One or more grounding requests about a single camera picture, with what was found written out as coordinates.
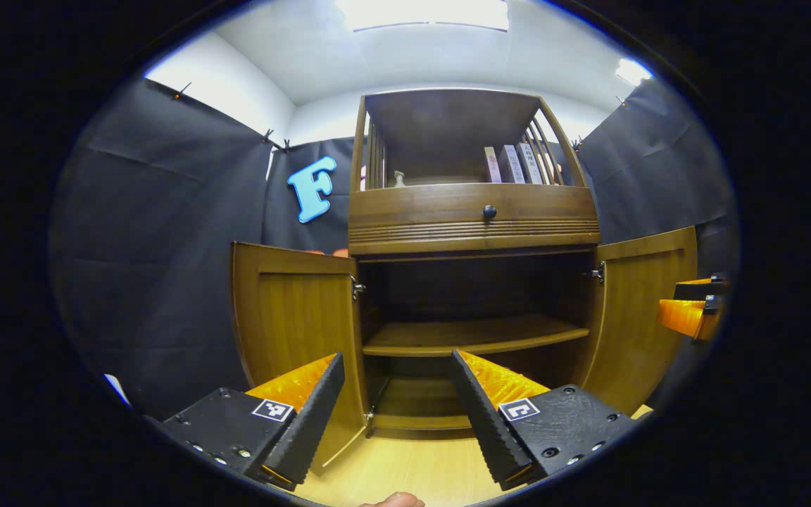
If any rectangular ceiling light panel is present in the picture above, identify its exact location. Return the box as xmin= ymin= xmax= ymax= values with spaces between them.
xmin=335 ymin=0 xmax=510 ymax=33

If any wooden shoe cabinet door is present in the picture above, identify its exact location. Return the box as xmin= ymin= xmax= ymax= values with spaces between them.
xmin=574 ymin=225 xmax=699 ymax=418
xmin=230 ymin=242 xmax=372 ymax=477

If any small ceiling light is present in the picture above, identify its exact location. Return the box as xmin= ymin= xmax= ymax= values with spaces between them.
xmin=615 ymin=58 xmax=654 ymax=87

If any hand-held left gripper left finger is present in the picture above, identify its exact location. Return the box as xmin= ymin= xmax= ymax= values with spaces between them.
xmin=158 ymin=351 xmax=347 ymax=492

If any wooden double-door shoe cabinet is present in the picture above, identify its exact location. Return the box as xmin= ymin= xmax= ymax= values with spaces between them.
xmin=230 ymin=88 xmax=699 ymax=477

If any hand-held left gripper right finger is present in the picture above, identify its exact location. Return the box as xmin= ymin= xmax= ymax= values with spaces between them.
xmin=449 ymin=348 xmax=640 ymax=492

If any wooden inner cabinet shelf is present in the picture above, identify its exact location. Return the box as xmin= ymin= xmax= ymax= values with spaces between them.
xmin=363 ymin=314 xmax=590 ymax=358

